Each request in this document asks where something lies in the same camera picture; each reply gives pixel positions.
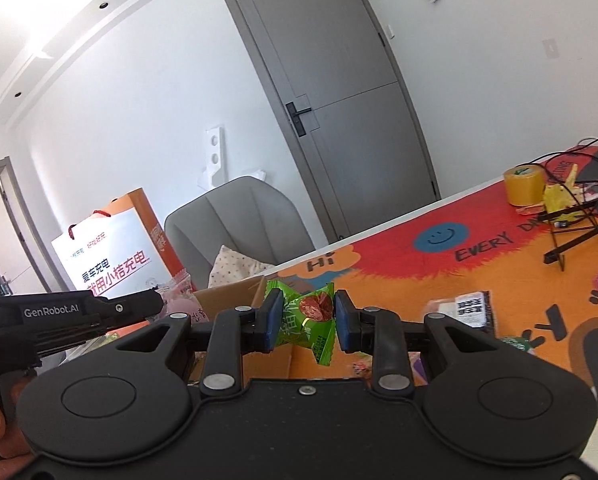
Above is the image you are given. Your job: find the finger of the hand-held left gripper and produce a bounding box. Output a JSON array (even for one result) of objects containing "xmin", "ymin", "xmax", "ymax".
[
  {"xmin": 96, "ymin": 288, "xmax": 166, "ymax": 320},
  {"xmin": 34, "ymin": 316, "xmax": 152, "ymax": 359}
]

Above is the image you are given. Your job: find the black door handle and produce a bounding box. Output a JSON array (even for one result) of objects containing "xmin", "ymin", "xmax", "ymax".
[{"xmin": 284, "ymin": 101, "xmax": 313, "ymax": 136}]

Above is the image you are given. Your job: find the black white rice cake packet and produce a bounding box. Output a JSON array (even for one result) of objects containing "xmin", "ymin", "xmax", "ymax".
[{"xmin": 426, "ymin": 290, "xmax": 492, "ymax": 334}]

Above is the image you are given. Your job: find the green jujube snack packet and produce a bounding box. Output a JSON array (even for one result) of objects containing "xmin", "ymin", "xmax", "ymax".
[{"xmin": 264, "ymin": 279, "xmax": 338, "ymax": 367}]

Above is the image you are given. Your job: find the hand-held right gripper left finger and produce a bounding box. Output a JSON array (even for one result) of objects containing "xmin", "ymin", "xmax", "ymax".
[{"xmin": 112, "ymin": 289, "xmax": 286, "ymax": 401}]

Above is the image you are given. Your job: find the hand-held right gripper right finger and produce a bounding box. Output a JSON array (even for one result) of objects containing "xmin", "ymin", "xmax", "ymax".
[{"xmin": 334, "ymin": 290, "xmax": 498, "ymax": 401}]

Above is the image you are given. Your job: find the grey doorway frame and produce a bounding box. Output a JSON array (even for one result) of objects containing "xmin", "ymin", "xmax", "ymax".
[{"xmin": 0, "ymin": 156, "xmax": 55, "ymax": 302}]

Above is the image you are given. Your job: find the brown cardboard box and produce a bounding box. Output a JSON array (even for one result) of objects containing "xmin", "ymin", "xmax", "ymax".
[{"xmin": 193, "ymin": 274, "xmax": 361, "ymax": 382}]

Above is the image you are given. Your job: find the grey door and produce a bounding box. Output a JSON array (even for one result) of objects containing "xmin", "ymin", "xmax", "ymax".
[{"xmin": 222, "ymin": 0, "xmax": 441, "ymax": 244}]

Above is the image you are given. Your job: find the black cable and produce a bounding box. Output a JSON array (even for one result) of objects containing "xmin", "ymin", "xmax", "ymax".
[{"xmin": 521, "ymin": 132, "xmax": 598, "ymax": 221}]

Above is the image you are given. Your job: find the black metal stand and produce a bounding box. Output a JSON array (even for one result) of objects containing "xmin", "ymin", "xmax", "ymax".
[{"xmin": 543, "ymin": 194, "xmax": 598, "ymax": 272}]

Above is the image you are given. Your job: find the yellow plastic clip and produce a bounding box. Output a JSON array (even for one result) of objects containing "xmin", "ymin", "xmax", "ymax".
[{"xmin": 542, "ymin": 164, "xmax": 580, "ymax": 214}]

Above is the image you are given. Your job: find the orange white paper bag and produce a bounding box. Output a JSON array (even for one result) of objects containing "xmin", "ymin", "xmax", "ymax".
[{"xmin": 51, "ymin": 188, "xmax": 186, "ymax": 294}]

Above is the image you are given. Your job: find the colourful cartoon table mat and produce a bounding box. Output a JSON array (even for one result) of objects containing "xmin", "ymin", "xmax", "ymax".
[{"xmin": 266, "ymin": 145, "xmax": 598, "ymax": 411}]

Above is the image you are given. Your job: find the dotted cushion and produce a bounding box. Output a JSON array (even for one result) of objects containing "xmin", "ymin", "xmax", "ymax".
[{"xmin": 208, "ymin": 244, "xmax": 276, "ymax": 289}]

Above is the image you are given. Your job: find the grey chair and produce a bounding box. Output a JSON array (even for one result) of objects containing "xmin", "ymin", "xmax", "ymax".
[{"xmin": 164, "ymin": 175, "xmax": 316, "ymax": 289}]

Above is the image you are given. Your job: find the white foam packing piece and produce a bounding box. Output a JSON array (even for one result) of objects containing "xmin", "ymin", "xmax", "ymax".
[{"xmin": 197, "ymin": 123, "xmax": 268, "ymax": 191}]

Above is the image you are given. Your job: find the yellow tape roll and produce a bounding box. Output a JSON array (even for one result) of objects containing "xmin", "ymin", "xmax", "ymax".
[{"xmin": 503, "ymin": 163, "xmax": 548, "ymax": 207}]

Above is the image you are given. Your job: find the dark green snack packet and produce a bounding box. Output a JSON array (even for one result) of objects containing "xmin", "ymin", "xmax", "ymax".
[{"xmin": 498, "ymin": 334, "xmax": 546, "ymax": 357}]

